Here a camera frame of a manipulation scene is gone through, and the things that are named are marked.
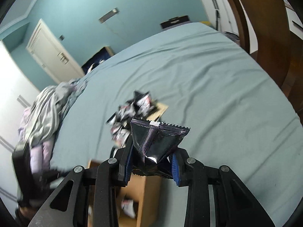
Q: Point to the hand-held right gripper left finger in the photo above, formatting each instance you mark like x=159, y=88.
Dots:
x=125, y=169

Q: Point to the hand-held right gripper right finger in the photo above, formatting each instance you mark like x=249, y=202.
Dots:
x=176, y=170

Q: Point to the brown cardboard box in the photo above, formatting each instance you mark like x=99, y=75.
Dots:
x=144, y=194

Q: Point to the glossy black snack packet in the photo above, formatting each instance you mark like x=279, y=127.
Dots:
x=163, y=141

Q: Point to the pile of black printed packets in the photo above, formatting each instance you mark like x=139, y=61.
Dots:
x=142, y=104

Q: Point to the pale pink cloth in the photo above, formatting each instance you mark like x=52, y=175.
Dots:
x=46, y=151

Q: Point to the crumpled grey blanket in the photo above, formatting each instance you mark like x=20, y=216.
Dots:
x=47, y=113

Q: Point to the beige medicine sachet strip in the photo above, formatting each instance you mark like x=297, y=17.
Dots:
x=162, y=111

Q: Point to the teal bed sheet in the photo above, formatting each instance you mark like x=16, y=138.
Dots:
x=213, y=75

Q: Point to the dark patterned bag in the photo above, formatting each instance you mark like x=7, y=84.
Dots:
x=97, y=61

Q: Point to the white panel door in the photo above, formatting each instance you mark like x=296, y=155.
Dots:
x=47, y=49

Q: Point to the black flat box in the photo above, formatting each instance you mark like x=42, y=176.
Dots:
x=175, y=21

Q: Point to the white cabinet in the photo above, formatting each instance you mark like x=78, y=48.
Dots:
x=213, y=9

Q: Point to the grey wall bracket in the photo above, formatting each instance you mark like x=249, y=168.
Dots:
x=109, y=15

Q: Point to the brown wooden bed frame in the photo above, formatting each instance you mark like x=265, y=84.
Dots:
x=267, y=40

